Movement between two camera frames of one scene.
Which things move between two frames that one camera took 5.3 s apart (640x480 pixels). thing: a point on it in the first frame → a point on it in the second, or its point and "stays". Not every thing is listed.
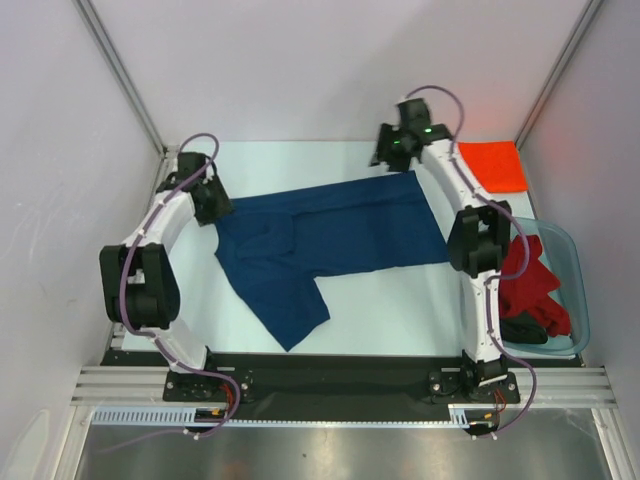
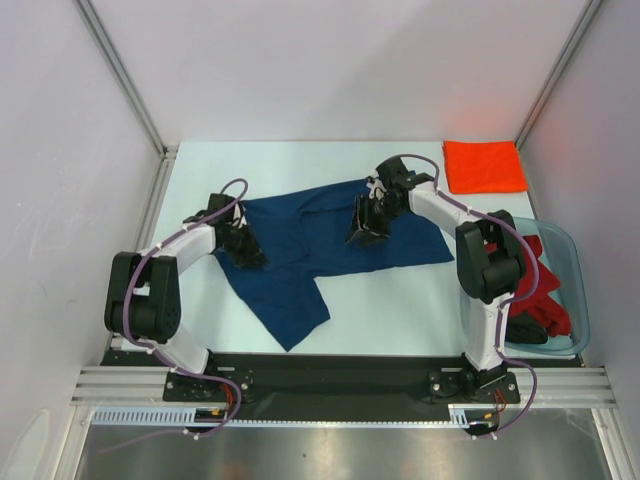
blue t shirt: (274, 246) stays
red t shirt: (530, 294) stays
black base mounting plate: (344, 380) stays
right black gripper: (386, 155) → (367, 218)
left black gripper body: (218, 204) → (241, 241)
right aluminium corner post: (584, 23) stays
